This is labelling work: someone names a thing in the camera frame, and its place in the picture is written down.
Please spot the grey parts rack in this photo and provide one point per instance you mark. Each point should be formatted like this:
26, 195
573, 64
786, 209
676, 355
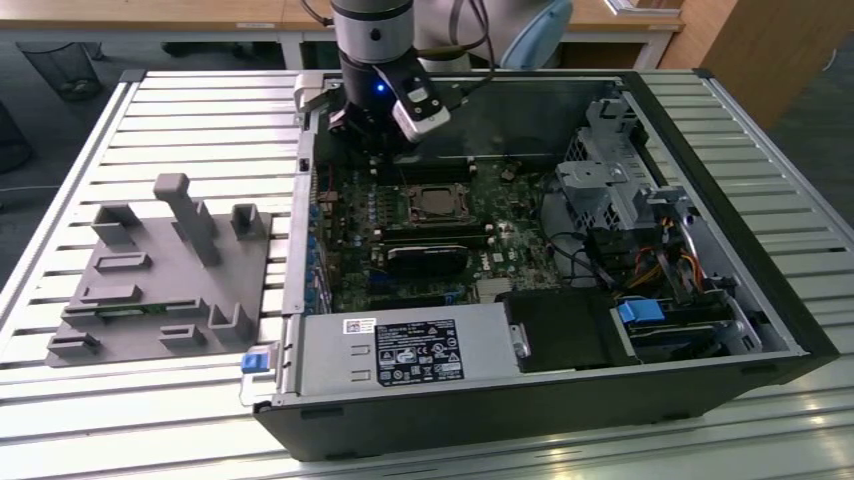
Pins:
167, 280

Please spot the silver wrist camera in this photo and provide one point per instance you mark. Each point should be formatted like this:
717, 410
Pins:
421, 115

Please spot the grey metal disk bay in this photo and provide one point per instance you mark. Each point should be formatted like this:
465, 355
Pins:
601, 190

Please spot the silver chipset heatsink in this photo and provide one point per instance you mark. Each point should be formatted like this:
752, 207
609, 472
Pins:
494, 290

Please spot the green RAM stick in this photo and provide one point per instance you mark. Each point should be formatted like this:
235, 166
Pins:
134, 310

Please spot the black open PC case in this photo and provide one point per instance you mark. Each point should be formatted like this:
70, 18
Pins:
468, 430

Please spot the silver coin battery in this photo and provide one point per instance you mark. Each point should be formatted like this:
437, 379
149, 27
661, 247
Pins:
509, 171

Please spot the black mesh waste bin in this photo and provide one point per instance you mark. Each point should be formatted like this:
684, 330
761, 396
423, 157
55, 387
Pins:
61, 70

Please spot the green motherboard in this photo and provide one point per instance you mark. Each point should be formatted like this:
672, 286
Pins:
521, 250

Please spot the blue disk carrier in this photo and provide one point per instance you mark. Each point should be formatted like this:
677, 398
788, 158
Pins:
641, 311

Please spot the wooden desk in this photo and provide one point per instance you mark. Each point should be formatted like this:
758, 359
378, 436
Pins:
201, 12

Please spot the blue plastic case latch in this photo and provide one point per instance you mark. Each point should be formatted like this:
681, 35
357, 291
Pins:
255, 363

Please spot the wooden cabinet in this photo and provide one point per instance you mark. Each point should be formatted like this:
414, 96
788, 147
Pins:
754, 60

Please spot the graphics card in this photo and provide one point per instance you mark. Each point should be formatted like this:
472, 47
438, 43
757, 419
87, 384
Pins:
427, 260

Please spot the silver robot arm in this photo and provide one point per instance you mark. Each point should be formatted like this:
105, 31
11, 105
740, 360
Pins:
370, 30

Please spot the silver power supply unit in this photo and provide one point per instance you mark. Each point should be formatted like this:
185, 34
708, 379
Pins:
334, 360

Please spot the black plastic fan shroud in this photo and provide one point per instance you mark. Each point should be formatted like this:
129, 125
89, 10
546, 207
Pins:
568, 330

